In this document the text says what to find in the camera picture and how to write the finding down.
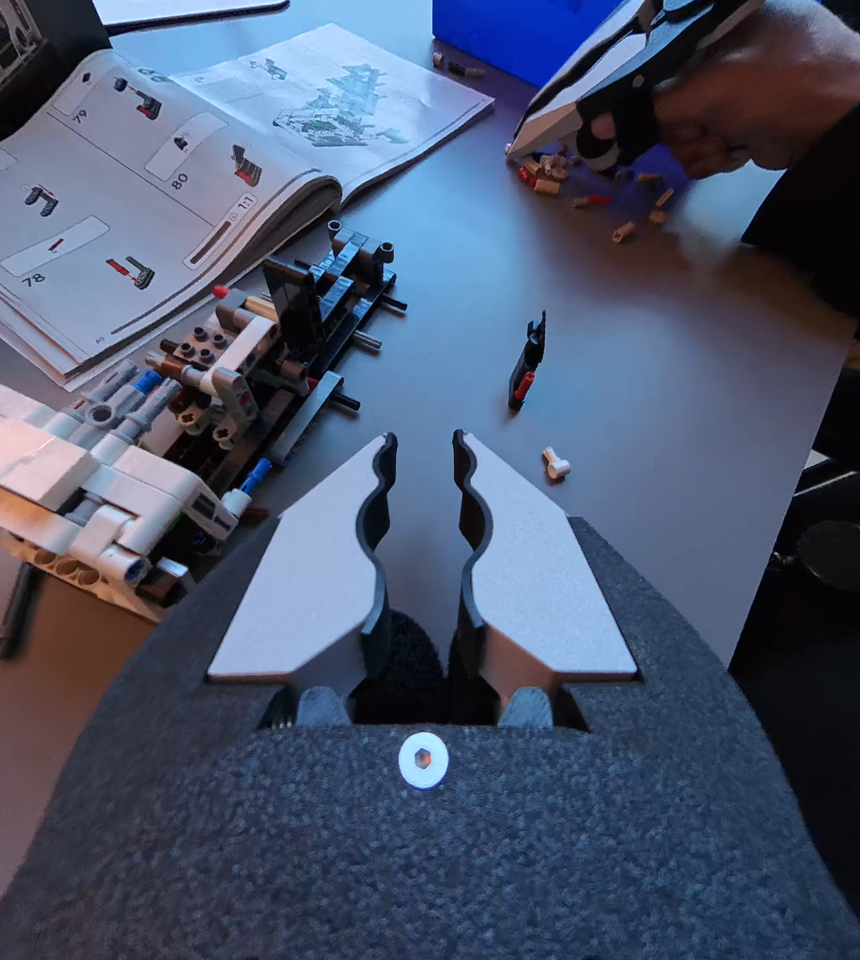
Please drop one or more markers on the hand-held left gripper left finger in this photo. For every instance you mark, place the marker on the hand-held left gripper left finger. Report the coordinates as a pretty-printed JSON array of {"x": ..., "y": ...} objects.
[{"x": 310, "y": 585}]

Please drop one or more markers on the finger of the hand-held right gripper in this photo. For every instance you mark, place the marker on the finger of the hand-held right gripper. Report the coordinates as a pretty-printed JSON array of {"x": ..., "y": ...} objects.
[
  {"x": 586, "y": 69},
  {"x": 550, "y": 135}
]

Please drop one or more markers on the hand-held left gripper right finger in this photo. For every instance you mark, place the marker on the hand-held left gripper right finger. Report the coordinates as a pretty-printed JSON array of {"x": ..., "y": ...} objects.
[{"x": 542, "y": 592}]

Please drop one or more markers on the pile of small lego pieces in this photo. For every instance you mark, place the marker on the pile of small lego pieces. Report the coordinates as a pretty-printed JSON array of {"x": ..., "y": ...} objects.
[{"x": 546, "y": 184}]

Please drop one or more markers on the black lego piece red pin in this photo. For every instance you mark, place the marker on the black lego piece red pin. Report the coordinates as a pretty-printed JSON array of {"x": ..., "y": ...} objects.
[{"x": 524, "y": 367}]

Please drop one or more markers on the partly built lego truck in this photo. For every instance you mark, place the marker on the partly built lego truck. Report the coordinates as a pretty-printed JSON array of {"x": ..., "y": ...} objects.
[{"x": 100, "y": 480}]

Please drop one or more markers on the person's right forearm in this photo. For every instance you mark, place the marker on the person's right forearm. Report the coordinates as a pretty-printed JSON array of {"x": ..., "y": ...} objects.
[{"x": 850, "y": 210}]

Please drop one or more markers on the tan and black lego pins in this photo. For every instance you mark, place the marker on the tan and black lego pins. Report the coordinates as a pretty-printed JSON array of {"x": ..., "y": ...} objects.
[{"x": 460, "y": 67}]

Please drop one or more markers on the white lego pin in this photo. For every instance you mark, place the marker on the white lego pin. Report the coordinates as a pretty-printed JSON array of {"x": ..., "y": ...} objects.
[{"x": 556, "y": 463}]

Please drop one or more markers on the black lego axle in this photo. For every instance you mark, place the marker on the black lego axle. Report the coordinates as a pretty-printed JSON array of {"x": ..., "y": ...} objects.
[{"x": 17, "y": 611}]

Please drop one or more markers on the open lego instruction booklet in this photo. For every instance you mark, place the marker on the open lego instruction booklet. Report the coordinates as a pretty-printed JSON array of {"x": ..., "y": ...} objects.
[{"x": 137, "y": 187}]

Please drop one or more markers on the black lego set box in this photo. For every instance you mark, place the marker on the black lego set box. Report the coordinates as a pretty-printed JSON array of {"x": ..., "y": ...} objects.
[{"x": 2, "y": 67}]

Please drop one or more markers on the person's right hand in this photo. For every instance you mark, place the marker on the person's right hand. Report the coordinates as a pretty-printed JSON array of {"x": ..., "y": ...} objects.
[{"x": 760, "y": 90}]

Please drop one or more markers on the blue box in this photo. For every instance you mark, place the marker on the blue box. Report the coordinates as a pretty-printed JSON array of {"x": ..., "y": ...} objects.
[{"x": 505, "y": 30}]

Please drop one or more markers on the black chair armrest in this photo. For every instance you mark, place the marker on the black chair armrest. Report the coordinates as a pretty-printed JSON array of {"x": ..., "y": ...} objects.
[{"x": 842, "y": 555}]

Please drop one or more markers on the white flat pad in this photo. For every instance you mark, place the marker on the white flat pad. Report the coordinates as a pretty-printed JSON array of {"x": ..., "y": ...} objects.
[{"x": 175, "y": 9}]

